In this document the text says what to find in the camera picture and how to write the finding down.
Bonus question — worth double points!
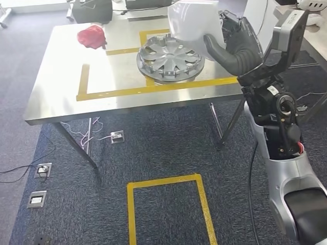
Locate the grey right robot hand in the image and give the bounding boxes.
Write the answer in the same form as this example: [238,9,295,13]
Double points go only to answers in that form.
[203,10,264,77]

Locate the white curved shell part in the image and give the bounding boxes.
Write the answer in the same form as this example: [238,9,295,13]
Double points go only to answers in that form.
[167,0,227,62]

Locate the steel workbench table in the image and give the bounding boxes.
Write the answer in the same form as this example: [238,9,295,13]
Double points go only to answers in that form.
[24,13,245,178]

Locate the silver wheel cover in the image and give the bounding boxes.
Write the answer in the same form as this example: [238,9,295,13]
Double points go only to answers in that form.
[137,34,205,84]

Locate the white vented helmet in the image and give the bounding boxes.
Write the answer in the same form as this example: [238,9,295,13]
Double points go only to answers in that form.
[298,0,327,11]

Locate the grey laptop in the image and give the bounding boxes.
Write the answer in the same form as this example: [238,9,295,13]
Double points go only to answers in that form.
[125,0,174,10]

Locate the silver floor outlet box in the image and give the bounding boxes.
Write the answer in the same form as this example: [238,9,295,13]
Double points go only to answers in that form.
[26,190,48,209]
[34,163,52,179]
[110,131,125,145]

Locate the red crumpled cloth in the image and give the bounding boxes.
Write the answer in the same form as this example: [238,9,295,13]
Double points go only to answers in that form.
[77,24,107,51]

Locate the black fabric bag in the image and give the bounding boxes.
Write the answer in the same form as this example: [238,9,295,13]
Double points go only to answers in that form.
[72,0,113,25]

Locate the black desk cable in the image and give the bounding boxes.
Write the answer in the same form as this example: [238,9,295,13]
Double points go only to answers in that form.
[257,0,269,36]

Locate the white floor cable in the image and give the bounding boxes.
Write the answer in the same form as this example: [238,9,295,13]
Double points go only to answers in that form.
[296,90,327,102]

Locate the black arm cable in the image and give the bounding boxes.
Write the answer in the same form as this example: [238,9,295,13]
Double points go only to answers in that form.
[248,142,260,245]

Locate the white floor cables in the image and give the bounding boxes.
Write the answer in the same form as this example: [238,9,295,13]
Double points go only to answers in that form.
[61,116,113,149]

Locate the black floor cable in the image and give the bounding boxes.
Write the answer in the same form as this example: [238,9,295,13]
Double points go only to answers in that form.
[0,133,56,184]

